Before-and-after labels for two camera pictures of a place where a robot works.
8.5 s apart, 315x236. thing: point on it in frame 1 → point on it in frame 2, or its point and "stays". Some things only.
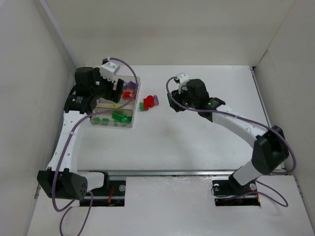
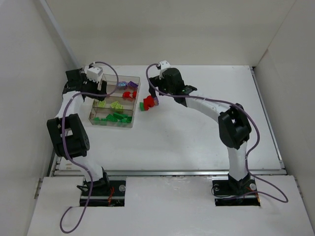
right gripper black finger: [170, 100] → [152, 90]
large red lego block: [148, 102] stays
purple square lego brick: [132, 84] stays
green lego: [141, 107] stays
